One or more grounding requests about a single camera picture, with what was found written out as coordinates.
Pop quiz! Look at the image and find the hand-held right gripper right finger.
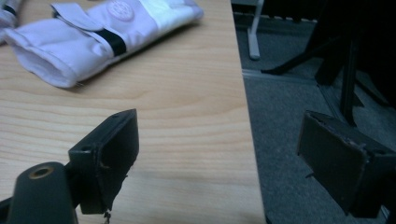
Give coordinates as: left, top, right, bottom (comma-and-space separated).
296, 110, 396, 218

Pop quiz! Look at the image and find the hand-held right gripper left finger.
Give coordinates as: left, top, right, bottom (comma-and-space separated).
67, 108, 140, 216

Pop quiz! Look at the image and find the black tripod stand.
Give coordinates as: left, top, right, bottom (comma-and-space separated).
261, 0, 396, 127

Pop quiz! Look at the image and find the white metal stand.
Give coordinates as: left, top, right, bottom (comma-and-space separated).
247, 0, 265, 61

